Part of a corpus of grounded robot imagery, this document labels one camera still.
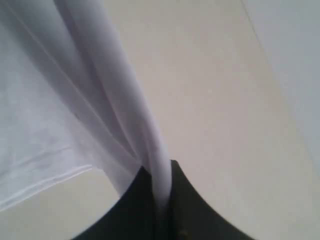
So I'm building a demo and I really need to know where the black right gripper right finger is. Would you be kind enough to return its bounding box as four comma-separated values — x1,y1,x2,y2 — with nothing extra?
169,160,250,240

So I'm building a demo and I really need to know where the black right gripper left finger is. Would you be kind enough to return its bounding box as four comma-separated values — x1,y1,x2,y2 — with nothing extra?
74,167,156,240

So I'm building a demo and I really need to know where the white t-shirt red lettering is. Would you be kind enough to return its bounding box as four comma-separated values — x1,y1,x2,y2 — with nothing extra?
0,0,172,211

